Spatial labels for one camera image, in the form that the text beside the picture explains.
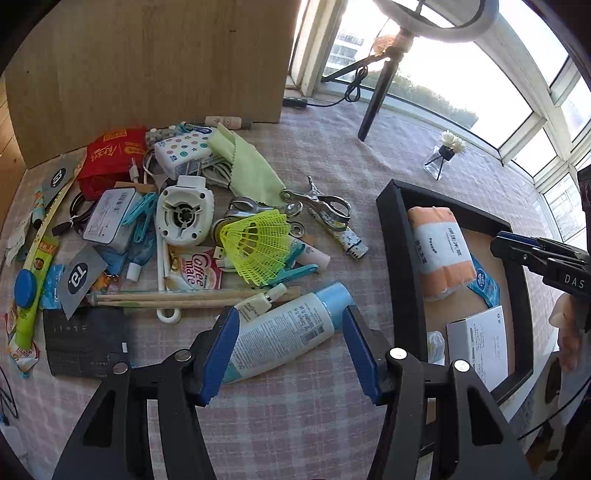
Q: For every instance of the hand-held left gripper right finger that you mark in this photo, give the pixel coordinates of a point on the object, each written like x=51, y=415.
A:
x=362, y=355

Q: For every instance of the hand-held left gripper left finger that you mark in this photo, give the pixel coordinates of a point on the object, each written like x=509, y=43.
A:
x=221, y=355

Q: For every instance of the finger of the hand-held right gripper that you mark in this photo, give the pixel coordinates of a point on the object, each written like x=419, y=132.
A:
x=521, y=256
x=519, y=237

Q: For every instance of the small white cream tube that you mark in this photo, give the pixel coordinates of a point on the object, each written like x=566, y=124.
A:
x=251, y=309

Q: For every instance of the white blue lotion bottle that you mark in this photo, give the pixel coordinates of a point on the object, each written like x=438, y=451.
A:
x=286, y=332

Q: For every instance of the black framed tray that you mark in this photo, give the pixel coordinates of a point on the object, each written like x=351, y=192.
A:
x=406, y=277

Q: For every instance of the yellow shuttlecock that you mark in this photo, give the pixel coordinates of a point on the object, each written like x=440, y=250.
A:
x=254, y=249

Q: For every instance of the teal clothes peg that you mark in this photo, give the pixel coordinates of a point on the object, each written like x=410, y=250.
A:
x=298, y=251
x=300, y=273
x=138, y=210

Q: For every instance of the white handheld fan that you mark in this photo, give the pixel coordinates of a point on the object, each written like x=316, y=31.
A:
x=184, y=214

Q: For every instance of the grey logo card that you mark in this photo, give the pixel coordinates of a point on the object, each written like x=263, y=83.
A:
x=59, y=177
x=81, y=277

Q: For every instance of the plaid cloth covered desktop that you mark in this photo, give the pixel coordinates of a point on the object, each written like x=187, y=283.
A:
x=286, y=415

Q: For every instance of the person's right hand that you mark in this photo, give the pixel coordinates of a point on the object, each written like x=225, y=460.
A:
x=570, y=341

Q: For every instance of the blue wipes packet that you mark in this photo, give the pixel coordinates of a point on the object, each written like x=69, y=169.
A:
x=487, y=286

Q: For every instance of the wooden chopstick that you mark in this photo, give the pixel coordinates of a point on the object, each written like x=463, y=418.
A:
x=184, y=303
x=184, y=295

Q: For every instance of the crumpled white plastic wrapper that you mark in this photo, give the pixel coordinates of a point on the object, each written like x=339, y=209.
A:
x=436, y=346

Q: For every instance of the orange tissue pack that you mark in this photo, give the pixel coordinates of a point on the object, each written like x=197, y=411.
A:
x=438, y=254

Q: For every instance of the coffee creamer sachet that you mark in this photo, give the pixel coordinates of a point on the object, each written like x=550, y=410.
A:
x=194, y=272

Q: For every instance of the white cardboard box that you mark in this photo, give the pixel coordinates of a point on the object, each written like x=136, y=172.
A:
x=480, y=341

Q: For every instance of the pink lip balm tube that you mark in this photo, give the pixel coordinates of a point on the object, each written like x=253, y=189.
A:
x=316, y=258

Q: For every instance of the patterned slim tube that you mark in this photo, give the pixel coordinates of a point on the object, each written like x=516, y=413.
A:
x=348, y=242

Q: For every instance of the flower vase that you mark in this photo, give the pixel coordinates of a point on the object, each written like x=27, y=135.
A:
x=450, y=143

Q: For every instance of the small white bottle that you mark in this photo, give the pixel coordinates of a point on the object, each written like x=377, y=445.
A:
x=132, y=272

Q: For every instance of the blue phone stand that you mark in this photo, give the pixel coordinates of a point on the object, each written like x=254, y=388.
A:
x=115, y=261

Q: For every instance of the metal spring clip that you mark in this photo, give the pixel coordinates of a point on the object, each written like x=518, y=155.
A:
x=323, y=205
x=244, y=205

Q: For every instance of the silver power bank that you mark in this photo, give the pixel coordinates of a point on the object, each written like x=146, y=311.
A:
x=111, y=217

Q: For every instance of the blue candy packet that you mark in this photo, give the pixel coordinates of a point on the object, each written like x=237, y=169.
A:
x=51, y=286

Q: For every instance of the green cleaning cloth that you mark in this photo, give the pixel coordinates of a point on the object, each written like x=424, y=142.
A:
x=251, y=170

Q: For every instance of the black tripod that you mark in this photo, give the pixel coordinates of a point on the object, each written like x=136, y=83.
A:
x=376, y=101

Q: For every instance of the orange snack sachet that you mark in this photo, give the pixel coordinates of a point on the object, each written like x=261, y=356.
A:
x=23, y=360

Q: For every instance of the dotted white tissue pack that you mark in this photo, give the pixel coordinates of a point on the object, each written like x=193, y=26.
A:
x=184, y=152

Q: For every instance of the green tube with blue cap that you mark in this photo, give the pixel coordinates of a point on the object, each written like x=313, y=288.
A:
x=25, y=288

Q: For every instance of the red snack packet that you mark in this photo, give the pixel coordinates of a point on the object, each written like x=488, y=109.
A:
x=106, y=161

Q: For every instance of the pill blister strip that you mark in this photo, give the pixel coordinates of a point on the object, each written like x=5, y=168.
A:
x=159, y=136

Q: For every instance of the beige cosmetic tube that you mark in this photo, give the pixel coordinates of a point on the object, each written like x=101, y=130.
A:
x=226, y=122

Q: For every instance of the white paper packet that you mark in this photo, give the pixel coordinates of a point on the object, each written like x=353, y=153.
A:
x=18, y=240

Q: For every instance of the small printed tube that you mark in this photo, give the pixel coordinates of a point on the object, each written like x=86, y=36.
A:
x=38, y=207

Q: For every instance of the pine plank board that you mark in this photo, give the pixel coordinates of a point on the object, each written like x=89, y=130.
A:
x=9, y=129

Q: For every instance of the black inline switch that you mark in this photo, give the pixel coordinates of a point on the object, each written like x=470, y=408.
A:
x=295, y=103

